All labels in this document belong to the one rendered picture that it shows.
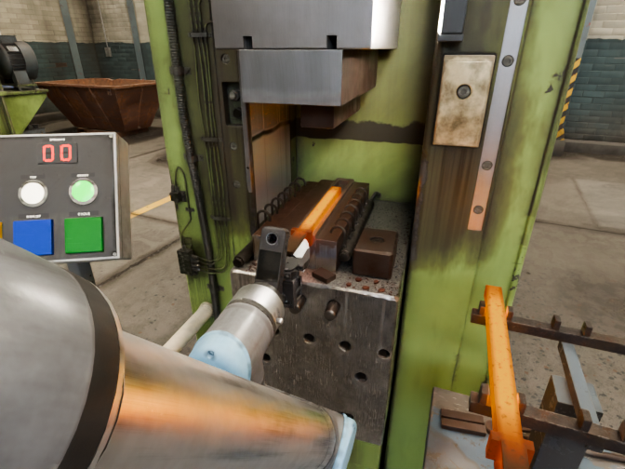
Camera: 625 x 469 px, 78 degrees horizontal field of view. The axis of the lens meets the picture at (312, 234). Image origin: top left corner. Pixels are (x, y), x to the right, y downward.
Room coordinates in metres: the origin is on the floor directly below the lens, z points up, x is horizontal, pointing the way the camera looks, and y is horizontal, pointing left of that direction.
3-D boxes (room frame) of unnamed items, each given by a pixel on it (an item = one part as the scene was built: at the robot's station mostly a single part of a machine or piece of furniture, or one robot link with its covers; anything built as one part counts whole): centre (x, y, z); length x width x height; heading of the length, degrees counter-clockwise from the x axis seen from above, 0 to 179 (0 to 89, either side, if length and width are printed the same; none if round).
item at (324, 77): (0.98, -0.02, 1.32); 0.42 x 0.20 x 0.10; 163
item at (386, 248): (0.78, -0.15, 0.95); 0.12 x 0.08 x 0.06; 163
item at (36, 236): (0.74, 0.59, 1.01); 0.07 x 0.05 x 0.07; 98
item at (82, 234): (0.75, 0.49, 1.01); 0.07 x 0.05 x 0.07; 98
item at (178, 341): (0.79, 0.40, 0.62); 0.44 x 0.05 x 0.05; 163
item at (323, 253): (0.98, -0.02, 0.96); 0.42 x 0.20 x 0.09; 163
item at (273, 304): (0.53, 0.09, 0.97); 0.10 x 0.05 x 0.09; 73
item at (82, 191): (0.79, 0.49, 1.09); 0.05 x 0.03 x 0.04; 73
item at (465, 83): (0.81, -0.30, 1.27); 0.09 x 0.02 x 0.17; 73
